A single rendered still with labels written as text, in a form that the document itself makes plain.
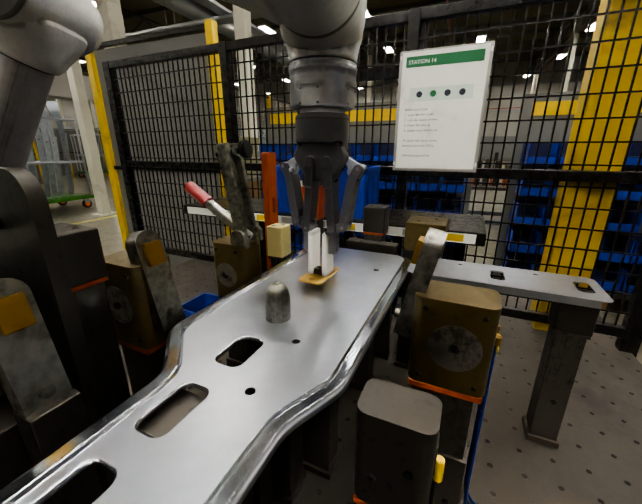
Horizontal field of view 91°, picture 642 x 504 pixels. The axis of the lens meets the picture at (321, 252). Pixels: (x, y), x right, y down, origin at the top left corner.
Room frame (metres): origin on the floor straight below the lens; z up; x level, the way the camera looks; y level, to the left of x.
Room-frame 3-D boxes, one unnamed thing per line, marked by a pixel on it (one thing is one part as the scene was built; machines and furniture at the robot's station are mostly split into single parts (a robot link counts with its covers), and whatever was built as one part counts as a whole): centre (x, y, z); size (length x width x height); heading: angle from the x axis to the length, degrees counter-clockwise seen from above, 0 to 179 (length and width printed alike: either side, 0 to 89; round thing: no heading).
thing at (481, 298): (0.33, -0.17, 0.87); 0.12 x 0.07 x 0.35; 65
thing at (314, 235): (0.48, 0.01, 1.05); 0.03 x 0.01 x 0.07; 155
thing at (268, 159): (0.63, 0.10, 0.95); 0.03 x 0.01 x 0.50; 155
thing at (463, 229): (0.95, 0.00, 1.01); 0.90 x 0.22 x 0.03; 65
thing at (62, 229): (0.35, 0.30, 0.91); 0.07 x 0.05 x 0.42; 65
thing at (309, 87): (0.48, 0.00, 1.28); 0.09 x 0.09 x 0.06
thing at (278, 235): (0.60, 0.08, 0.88); 0.04 x 0.04 x 0.37; 65
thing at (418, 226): (0.67, -0.23, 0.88); 0.08 x 0.08 x 0.36; 65
